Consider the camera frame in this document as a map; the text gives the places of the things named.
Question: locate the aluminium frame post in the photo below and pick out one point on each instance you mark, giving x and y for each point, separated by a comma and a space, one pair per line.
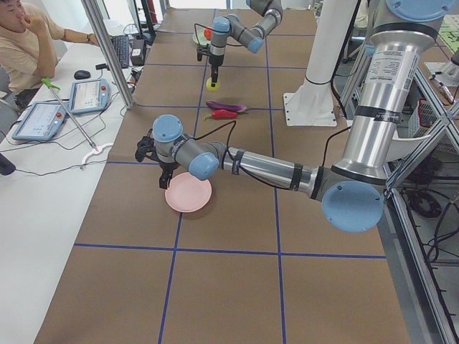
95, 18

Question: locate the white curved hook piece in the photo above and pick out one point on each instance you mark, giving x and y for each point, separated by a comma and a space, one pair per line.
94, 154

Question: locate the blue teach pendant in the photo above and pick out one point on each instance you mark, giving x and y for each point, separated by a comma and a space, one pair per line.
88, 96
42, 122

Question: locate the red chili pepper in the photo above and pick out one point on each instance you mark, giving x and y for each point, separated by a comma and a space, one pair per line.
221, 114

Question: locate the purple eggplant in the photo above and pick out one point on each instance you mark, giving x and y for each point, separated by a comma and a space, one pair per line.
221, 106

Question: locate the yellow pink peach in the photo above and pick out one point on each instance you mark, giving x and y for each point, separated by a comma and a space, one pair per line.
212, 86

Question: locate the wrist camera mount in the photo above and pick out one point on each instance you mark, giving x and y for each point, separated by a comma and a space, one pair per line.
145, 148
202, 51

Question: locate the near blue teach pendant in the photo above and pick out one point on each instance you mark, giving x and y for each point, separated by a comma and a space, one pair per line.
42, 122

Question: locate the far blue teach pendant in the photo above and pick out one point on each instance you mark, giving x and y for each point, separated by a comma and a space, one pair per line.
88, 96

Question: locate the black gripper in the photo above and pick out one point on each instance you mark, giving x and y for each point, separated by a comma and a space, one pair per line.
167, 167
215, 61

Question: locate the brown paper table cover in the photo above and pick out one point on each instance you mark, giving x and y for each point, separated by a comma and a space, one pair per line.
256, 264

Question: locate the pink plate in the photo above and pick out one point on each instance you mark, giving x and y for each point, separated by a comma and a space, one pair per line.
187, 193

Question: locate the white camera stand column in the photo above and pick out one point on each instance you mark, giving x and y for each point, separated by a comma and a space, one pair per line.
312, 103

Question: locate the black keyboard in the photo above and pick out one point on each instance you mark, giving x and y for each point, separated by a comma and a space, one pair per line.
121, 47

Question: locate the seated person beige shirt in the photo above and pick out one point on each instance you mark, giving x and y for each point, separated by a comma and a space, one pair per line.
28, 54

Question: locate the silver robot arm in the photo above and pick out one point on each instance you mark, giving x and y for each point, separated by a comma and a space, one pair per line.
252, 39
351, 190

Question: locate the white plastic chair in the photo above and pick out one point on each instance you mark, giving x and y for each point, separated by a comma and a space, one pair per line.
402, 147

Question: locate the metal grabber stick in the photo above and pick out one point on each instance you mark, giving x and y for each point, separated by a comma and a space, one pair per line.
52, 88

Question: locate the green plate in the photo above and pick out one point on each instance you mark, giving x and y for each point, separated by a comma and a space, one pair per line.
198, 38

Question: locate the black computer mouse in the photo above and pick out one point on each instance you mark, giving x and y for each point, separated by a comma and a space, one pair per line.
82, 75

